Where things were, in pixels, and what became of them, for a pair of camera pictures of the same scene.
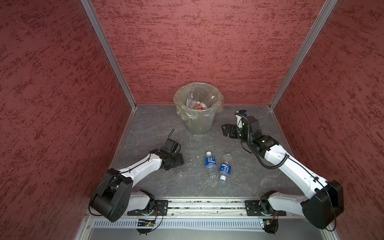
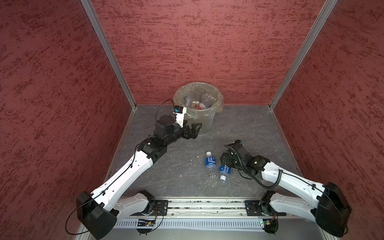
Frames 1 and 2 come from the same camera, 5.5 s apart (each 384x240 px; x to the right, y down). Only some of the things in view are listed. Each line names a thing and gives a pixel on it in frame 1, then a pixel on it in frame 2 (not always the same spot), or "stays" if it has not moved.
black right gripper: x=233 y=128 to x=229 y=157
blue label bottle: x=225 y=170 stays
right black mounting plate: x=253 y=209 stays
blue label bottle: x=210 y=163 stays
